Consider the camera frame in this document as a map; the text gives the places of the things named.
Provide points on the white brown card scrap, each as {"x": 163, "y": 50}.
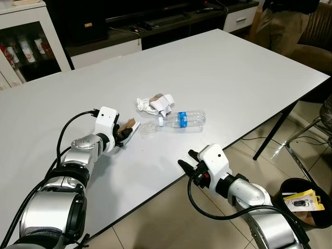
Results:
{"x": 136, "y": 129}

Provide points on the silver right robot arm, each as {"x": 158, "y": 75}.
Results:
{"x": 249, "y": 194}

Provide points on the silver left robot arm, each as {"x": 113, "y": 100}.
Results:
{"x": 83, "y": 148}

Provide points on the black rubbish bin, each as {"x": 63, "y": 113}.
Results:
{"x": 322, "y": 219}

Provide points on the crumpled white paper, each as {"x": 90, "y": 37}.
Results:
{"x": 145, "y": 105}

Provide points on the clear bottle blue label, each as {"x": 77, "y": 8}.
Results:
{"x": 189, "y": 119}

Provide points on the torn cardboard paper roll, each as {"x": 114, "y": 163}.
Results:
{"x": 166, "y": 99}

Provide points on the black table leg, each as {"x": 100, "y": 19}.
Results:
{"x": 267, "y": 132}

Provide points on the yellow black package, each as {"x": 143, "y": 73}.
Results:
{"x": 311, "y": 196}

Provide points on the grey checked fabric chair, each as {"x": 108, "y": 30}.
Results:
{"x": 327, "y": 111}

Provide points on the brown cardboard piece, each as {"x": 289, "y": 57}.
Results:
{"x": 307, "y": 218}

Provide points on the black television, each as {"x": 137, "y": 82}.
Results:
{"x": 78, "y": 21}

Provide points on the white glass-door cabinet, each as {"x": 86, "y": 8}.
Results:
{"x": 52, "y": 36}

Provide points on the white red-print bottle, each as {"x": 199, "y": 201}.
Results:
{"x": 40, "y": 45}
{"x": 11, "y": 54}
{"x": 27, "y": 49}

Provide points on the dark bench white drawers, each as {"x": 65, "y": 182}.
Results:
{"x": 241, "y": 19}

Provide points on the brown leather chair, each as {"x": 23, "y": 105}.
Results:
{"x": 316, "y": 54}

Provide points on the person in dark jacket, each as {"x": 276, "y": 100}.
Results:
{"x": 280, "y": 28}

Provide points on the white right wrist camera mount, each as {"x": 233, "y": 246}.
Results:
{"x": 215, "y": 158}

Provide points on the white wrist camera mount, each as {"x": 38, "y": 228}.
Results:
{"x": 106, "y": 122}
{"x": 215, "y": 158}

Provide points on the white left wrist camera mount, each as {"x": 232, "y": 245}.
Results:
{"x": 106, "y": 122}

